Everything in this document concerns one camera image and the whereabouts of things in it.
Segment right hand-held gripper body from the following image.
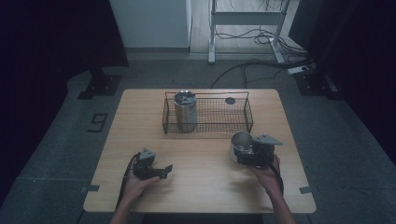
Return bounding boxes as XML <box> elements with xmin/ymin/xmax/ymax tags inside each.
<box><xmin>246</xmin><ymin>133</ymin><xmax>284</xmax><ymax>167</ymax></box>

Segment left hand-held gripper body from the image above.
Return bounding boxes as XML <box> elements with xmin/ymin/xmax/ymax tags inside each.
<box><xmin>132</xmin><ymin>147</ymin><xmax>166</xmax><ymax>181</ymax></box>

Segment black wire basket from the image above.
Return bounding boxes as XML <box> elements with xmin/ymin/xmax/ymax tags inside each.
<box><xmin>162</xmin><ymin>91</ymin><xmax>254</xmax><ymax>135</ymax></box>

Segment person's left hand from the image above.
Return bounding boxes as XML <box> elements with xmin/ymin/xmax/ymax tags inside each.
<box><xmin>123</xmin><ymin>169</ymin><xmax>162</xmax><ymax>203</ymax></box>

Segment person's right hand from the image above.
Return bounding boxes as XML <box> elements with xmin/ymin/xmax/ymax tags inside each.
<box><xmin>248</xmin><ymin>154</ymin><xmax>282</xmax><ymax>196</ymax></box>

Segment steel tumbler with lid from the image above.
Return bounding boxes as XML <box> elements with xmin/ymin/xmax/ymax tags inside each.
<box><xmin>173</xmin><ymin>90</ymin><xmax>198</xmax><ymax>133</ymax></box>

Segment black tape floor numeral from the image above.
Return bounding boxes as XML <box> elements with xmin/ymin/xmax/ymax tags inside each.
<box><xmin>87</xmin><ymin>113</ymin><xmax>109</xmax><ymax>133</ymax></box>

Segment black stand base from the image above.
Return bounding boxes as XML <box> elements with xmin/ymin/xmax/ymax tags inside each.
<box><xmin>77</xmin><ymin>66</ymin><xmax>123</xmax><ymax>101</ymax></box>
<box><xmin>293</xmin><ymin>68</ymin><xmax>344</xmax><ymax>101</ymax></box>

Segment white power strip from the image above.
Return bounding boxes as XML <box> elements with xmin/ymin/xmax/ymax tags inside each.
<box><xmin>286</xmin><ymin>64</ymin><xmax>311</xmax><ymax>76</ymax></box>

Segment white cabinet panel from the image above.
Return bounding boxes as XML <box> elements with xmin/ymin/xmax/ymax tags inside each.
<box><xmin>108</xmin><ymin>0</ymin><xmax>193</xmax><ymax>49</ymax></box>

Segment dark curtain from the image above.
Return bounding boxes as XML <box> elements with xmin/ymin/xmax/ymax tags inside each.
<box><xmin>0</xmin><ymin>0</ymin><xmax>130</xmax><ymax>200</ymax></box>
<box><xmin>288</xmin><ymin>0</ymin><xmax>396</xmax><ymax>166</ymax></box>

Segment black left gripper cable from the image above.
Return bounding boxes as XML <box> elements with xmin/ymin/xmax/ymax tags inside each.
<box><xmin>115</xmin><ymin>151</ymin><xmax>142</xmax><ymax>211</ymax></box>

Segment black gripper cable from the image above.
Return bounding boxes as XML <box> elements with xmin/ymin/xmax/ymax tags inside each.
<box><xmin>115</xmin><ymin>151</ymin><xmax>142</xmax><ymax>211</ymax></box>
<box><xmin>268</xmin><ymin>161</ymin><xmax>285</xmax><ymax>196</ymax></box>

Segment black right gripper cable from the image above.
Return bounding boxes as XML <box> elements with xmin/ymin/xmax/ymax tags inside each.
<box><xmin>268</xmin><ymin>161</ymin><xmax>285</xmax><ymax>196</ymax></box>

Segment black floor cables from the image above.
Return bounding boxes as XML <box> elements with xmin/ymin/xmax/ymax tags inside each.
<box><xmin>210</xmin><ymin>0</ymin><xmax>312</xmax><ymax>90</ymax></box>

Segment white metal desk frame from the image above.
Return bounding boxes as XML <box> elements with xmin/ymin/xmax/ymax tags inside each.
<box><xmin>207</xmin><ymin>0</ymin><xmax>292</xmax><ymax>65</ymax></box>

